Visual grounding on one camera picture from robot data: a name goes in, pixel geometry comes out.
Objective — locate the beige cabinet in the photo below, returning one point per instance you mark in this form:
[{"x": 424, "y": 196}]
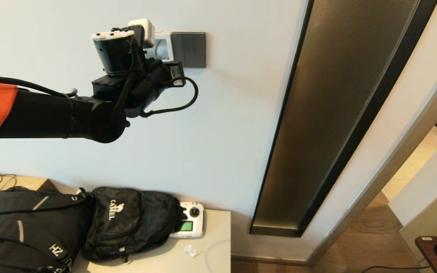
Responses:
[{"x": 214, "y": 235}]

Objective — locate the grey door frame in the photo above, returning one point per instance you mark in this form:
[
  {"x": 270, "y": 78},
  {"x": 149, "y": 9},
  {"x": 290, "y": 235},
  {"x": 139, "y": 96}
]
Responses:
[{"x": 393, "y": 163}]

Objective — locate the white remote controller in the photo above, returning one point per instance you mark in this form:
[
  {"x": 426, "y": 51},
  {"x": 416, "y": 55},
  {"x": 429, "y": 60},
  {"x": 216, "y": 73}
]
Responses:
[{"x": 194, "y": 223}]

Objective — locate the white wall thermostat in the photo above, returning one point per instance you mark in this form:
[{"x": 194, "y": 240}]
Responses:
[{"x": 165, "y": 47}]

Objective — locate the black and orange left arm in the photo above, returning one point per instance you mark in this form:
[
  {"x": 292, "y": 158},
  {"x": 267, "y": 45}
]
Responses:
[{"x": 44, "y": 117}]

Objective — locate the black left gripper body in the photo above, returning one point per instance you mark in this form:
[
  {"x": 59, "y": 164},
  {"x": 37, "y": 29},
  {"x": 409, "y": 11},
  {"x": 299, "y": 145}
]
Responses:
[{"x": 152, "y": 81}]

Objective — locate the crumpled clear plastic wrapper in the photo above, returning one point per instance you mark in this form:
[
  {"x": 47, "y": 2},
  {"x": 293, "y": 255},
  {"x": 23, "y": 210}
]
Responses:
[{"x": 192, "y": 251}]

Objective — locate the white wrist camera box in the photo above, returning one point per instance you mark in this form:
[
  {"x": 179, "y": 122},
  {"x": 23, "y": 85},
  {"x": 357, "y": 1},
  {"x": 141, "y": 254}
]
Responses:
[{"x": 144, "y": 32}]

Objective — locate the grey wall light switch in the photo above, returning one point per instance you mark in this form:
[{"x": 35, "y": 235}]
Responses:
[{"x": 190, "y": 51}]

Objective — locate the black Camel backpack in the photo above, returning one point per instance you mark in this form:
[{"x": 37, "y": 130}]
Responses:
[{"x": 127, "y": 227}]

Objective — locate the black backpack with grey stripes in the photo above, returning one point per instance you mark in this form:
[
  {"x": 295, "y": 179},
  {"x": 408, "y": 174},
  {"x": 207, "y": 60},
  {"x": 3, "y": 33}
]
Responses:
[{"x": 13, "y": 227}]

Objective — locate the light wooden desk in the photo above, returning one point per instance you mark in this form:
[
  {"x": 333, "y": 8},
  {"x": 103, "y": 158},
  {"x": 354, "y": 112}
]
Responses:
[{"x": 32, "y": 183}]

